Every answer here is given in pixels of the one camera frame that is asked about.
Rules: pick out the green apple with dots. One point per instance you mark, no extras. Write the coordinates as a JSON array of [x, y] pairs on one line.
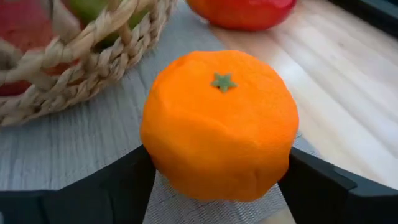
[[90, 11]]

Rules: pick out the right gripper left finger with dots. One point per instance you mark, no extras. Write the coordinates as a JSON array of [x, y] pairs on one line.
[[77, 202]]

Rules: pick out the woven seagrass basket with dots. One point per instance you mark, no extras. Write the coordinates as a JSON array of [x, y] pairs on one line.
[[77, 77]]

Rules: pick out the orange mandarin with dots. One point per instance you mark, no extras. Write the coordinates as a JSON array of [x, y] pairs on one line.
[[217, 130]]

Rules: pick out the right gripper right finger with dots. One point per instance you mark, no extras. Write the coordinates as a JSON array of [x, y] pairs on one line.
[[342, 199]]

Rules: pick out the grey woven placemat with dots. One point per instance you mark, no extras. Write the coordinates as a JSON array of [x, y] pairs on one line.
[[93, 140]]

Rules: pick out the red apple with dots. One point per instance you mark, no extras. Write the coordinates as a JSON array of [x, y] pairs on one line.
[[21, 25]]

